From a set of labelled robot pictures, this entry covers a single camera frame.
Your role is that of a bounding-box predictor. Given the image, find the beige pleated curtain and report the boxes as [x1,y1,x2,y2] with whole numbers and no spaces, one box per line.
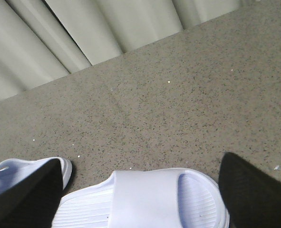
[0,0,251,101]

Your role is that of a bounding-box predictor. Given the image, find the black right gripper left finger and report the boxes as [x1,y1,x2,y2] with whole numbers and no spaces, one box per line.
[0,159,63,228]

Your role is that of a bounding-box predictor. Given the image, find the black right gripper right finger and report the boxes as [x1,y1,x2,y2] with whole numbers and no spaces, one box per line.
[219,152,281,228]

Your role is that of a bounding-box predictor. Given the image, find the light blue slipper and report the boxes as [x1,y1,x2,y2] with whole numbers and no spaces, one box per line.
[52,168,230,228]
[0,157,72,194]

